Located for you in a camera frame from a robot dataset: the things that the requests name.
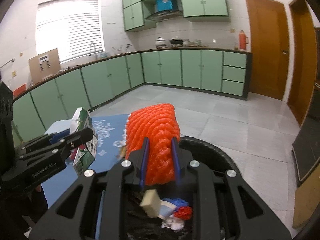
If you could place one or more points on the white tissue paper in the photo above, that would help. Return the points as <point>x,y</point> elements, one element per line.
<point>173,223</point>

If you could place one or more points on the wall towel rail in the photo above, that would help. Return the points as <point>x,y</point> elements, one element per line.
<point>8,62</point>

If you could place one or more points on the blue box above hood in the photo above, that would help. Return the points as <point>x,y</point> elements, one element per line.
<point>163,5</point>

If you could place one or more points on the wooden door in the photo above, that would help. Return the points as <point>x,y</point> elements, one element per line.
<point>270,46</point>

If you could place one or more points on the cardboard box with print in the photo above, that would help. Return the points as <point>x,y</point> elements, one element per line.
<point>44,65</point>

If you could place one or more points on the red plastic bag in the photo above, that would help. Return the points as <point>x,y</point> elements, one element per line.
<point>183,213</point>

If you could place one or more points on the chrome sink faucet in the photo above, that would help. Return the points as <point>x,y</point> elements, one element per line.
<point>92,50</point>

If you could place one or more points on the blue patterned table mat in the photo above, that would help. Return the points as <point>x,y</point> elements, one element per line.
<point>111,135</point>

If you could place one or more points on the range hood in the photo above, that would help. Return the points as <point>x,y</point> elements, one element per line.
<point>164,15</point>

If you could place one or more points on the cream foam sponge block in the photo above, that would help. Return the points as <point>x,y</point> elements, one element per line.
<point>151,203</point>

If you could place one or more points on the green lower kitchen cabinets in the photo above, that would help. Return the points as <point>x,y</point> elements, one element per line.
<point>216,71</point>

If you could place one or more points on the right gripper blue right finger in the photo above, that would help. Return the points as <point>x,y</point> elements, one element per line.
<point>175,158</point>

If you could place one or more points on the orange thermos flask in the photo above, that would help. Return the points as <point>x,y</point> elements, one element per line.
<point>243,40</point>

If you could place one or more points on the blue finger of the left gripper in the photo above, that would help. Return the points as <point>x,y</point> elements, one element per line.
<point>56,137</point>

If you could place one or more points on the black wok on stove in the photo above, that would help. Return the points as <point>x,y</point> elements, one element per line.
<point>176,42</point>

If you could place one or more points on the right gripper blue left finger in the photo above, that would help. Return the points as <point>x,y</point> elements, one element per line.
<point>144,161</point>

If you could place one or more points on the white cooking pot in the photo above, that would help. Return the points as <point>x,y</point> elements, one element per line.
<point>160,43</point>

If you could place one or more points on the red plastic basin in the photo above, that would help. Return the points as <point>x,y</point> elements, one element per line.
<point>18,91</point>

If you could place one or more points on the large orange foam net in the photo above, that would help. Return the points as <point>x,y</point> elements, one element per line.
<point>158,123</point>

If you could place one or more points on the window blinds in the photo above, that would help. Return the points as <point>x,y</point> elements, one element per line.
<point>70,26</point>

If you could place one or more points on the blue and cream paper cup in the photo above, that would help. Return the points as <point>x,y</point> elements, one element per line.
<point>166,209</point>

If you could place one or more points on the green white milk carton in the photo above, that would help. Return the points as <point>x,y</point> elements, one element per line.
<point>82,156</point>

